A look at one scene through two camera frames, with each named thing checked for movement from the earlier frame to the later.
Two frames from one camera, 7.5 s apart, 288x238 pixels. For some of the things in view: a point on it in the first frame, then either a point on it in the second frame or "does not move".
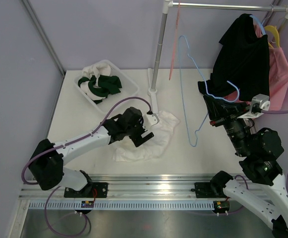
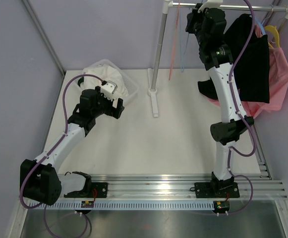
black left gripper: (138, 140) -> (112, 111)
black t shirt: (241, 61) does not move
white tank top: (128, 151) -> (107, 73)
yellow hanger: (276, 33) does not move
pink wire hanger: (170, 73) does not move
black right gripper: (219, 110) -> (192, 17)
